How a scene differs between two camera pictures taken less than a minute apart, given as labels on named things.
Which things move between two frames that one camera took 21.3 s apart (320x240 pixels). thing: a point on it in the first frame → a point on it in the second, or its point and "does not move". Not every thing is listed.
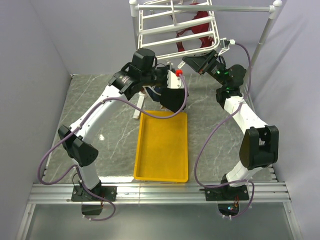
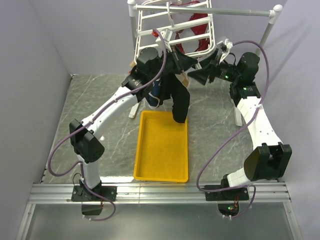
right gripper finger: (197, 62) → (201, 75)
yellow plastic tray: (161, 148) does not move
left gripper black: (165, 69) → (181, 61)
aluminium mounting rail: (266, 192) does not move
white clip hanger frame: (171, 34) does not move
